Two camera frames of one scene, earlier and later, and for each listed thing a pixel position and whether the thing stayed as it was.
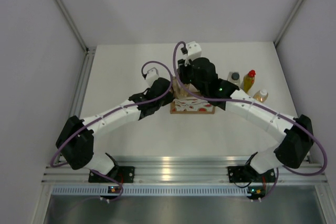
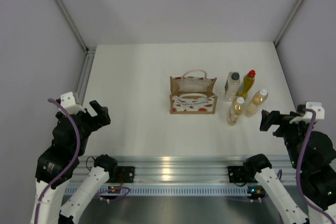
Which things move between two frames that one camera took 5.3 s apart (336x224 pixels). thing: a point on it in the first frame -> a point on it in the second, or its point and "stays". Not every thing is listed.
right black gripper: [182, 70] -> [275, 117]
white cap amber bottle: [178, 91] -> [235, 110]
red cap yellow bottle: [249, 81] stays
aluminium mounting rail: [167, 170] stays
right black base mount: [248, 174] stays
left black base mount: [123, 174] stays
